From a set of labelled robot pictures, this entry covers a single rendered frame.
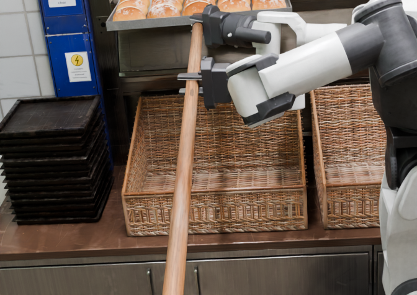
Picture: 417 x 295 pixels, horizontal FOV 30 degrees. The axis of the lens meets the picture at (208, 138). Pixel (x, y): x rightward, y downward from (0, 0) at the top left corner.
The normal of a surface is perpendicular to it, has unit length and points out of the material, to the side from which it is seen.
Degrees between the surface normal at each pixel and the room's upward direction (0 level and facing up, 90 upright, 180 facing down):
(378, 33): 59
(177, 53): 70
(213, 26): 90
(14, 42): 90
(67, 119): 0
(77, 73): 90
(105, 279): 90
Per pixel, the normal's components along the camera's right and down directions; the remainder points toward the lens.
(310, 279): -0.04, 0.43
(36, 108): -0.09, -0.90
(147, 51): -0.08, 0.09
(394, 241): 0.10, 0.75
